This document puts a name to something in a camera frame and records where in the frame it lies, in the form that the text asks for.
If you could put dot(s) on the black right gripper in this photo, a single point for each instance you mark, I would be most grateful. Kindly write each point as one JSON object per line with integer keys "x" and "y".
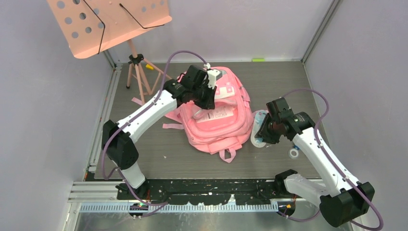
{"x": 263, "y": 133}

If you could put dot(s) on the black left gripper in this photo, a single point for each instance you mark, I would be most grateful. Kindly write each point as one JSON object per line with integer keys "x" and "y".
{"x": 209, "y": 102}

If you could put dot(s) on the blue correction tape pack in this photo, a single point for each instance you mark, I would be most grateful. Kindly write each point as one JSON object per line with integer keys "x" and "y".
{"x": 259, "y": 117}

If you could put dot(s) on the white packaged toothbrush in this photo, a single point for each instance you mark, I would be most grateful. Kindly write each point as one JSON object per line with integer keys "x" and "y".
{"x": 223, "y": 114}

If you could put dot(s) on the clear tape roll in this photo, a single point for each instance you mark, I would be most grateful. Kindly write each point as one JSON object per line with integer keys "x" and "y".
{"x": 293, "y": 153}

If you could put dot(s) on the pink student backpack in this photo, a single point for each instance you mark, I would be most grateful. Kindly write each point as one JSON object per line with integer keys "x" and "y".
{"x": 223, "y": 139}

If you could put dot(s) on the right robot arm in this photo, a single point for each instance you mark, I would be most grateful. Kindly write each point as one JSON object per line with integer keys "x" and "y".
{"x": 343, "y": 197}

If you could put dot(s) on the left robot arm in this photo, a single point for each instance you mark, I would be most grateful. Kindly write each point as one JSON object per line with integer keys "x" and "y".
{"x": 119, "y": 138}

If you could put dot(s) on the pink music stand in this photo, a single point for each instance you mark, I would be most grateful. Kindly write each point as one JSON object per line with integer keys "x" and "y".
{"x": 93, "y": 26}

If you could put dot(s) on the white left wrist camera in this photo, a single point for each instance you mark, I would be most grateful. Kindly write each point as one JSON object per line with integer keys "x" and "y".
{"x": 212, "y": 75}

